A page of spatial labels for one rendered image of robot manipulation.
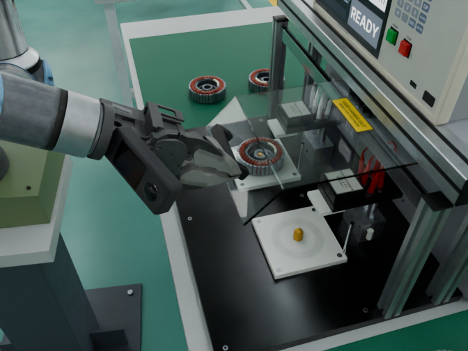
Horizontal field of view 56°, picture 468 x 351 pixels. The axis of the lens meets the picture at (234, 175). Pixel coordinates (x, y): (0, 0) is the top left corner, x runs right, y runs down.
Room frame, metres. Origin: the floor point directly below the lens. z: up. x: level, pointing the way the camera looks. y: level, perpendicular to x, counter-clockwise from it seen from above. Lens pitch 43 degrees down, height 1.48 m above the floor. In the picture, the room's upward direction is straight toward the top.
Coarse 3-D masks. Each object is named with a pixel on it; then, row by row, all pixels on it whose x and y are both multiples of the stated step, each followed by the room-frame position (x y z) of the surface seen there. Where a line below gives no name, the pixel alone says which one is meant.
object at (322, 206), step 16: (368, 176) 0.63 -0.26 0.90; (384, 176) 0.63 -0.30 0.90; (320, 192) 0.60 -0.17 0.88; (336, 192) 0.56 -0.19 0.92; (352, 192) 0.56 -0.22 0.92; (384, 192) 0.59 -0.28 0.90; (400, 192) 0.59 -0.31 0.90; (320, 208) 0.56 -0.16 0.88; (336, 208) 0.55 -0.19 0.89; (368, 208) 0.61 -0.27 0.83
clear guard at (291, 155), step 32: (256, 96) 0.65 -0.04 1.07; (288, 96) 0.65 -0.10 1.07; (320, 96) 0.65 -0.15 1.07; (352, 96) 0.65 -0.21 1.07; (256, 128) 0.56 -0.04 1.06; (288, 128) 0.56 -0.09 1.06; (320, 128) 0.56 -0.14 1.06; (352, 128) 0.56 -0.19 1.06; (384, 128) 0.56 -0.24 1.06; (256, 160) 0.50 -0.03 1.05; (288, 160) 0.48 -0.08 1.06; (320, 160) 0.48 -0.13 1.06; (352, 160) 0.48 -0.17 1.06; (384, 160) 0.48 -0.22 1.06; (256, 192) 0.45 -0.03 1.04
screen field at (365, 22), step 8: (352, 0) 0.77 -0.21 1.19; (352, 8) 0.77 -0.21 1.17; (360, 8) 0.74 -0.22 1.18; (352, 16) 0.76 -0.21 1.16; (360, 16) 0.74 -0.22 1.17; (368, 16) 0.71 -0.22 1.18; (376, 16) 0.69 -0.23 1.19; (352, 24) 0.76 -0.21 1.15; (360, 24) 0.73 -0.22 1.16; (368, 24) 0.71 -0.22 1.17; (376, 24) 0.69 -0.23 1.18; (360, 32) 0.73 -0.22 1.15; (368, 32) 0.70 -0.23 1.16; (376, 32) 0.68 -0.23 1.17; (368, 40) 0.70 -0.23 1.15; (376, 40) 0.68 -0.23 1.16
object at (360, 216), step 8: (352, 208) 0.61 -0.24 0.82; (360, 208) 0.61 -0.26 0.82; (344, 216) 0.63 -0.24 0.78; (352, 216) 0.61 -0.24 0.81; (360, 216) 0.59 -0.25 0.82; (368, 216) 0.59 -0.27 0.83; (376, 216) 0.59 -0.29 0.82; (360, 224) 0.58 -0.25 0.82; (368, 224) 0.57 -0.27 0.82; (376, 224) 0.57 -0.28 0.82; (384, 224) 0.58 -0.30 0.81; (352, 232) 0.59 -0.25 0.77; (360, 232) 0.57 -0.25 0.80; (376, 232) 0.58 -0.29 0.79; (360, 240) 0.57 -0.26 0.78
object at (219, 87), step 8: (192, 80) 1.19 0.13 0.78; (200, 80) 1.18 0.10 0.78; (208, 80) 1.19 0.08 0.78; (216, 80) 1.18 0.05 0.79; (192, 88) 1.13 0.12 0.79; (200, 88) 1.17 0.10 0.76; (208, 88) 1.15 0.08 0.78; (216, 88) 1.14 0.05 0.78; (224, 88) 1.14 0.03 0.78; (192, 96) 1.12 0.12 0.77; (200, 96) 1.11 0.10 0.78; (208, 96) 1.11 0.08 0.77; (216, 96) 1.11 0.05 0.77; (224, 96) 1.14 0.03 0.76
